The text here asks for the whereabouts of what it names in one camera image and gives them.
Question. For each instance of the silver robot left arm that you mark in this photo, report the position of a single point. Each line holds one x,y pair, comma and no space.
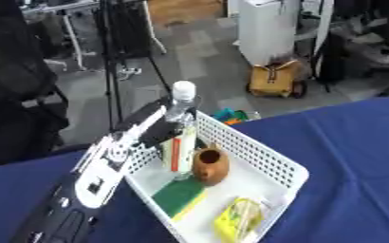
95,177

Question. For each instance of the tan backpack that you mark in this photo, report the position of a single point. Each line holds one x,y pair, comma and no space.
272,79

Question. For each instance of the white perforated plastic basket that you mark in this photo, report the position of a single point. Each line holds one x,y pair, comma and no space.
242,186

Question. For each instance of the brown wooden cup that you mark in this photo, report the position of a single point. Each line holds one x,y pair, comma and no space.
211,166

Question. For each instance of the clear bottle with white cap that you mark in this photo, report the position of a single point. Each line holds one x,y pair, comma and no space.
182,152

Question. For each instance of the black office chair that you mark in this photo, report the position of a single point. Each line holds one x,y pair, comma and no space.
15,95

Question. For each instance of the white cabinet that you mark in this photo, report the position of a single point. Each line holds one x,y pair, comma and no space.
267,31

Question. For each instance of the black bag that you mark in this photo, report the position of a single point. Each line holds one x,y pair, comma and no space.
330,60

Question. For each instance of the yellow packet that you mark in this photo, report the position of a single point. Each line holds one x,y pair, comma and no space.
236,220

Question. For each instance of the green and orange toy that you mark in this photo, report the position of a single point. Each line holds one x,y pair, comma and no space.
228,115

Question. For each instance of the green and yellow sponge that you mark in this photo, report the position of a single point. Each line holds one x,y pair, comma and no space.
178,196

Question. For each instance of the black tripod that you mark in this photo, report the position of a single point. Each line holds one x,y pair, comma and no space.
110,63

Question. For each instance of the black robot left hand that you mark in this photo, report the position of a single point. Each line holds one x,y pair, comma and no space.
159,131

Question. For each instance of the white metal stand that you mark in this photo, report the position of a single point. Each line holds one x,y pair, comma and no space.
73,41

